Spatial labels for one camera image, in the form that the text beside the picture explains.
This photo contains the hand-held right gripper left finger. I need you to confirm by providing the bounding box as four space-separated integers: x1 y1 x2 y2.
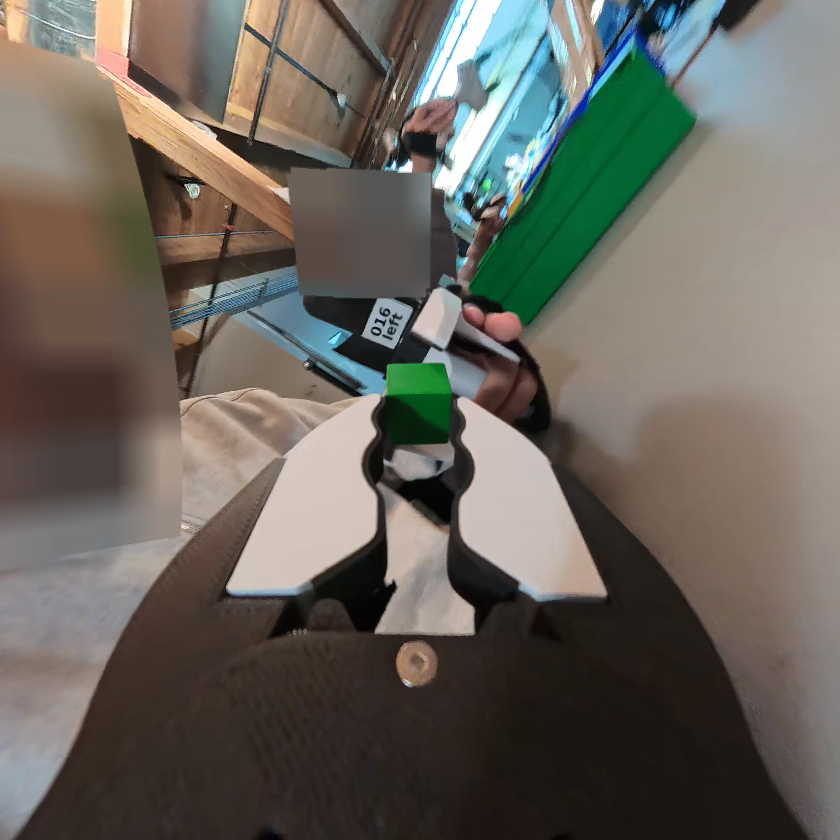
225 394 387 598

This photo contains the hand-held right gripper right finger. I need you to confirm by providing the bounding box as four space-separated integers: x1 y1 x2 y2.
448 395 609 602

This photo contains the green wooden cube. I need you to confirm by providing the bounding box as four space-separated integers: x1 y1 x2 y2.
384 363 454 447

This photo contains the person's left hand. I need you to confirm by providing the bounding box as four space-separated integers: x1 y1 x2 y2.
461 307 540 422

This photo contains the person's grey hoodie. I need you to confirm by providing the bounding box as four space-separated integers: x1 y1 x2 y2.
0 387 476 840

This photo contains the green plastic bin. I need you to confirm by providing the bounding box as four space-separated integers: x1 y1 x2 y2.
469 49 697 326

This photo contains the rectangular metal duct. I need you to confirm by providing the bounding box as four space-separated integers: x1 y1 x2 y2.
128 0 249 123

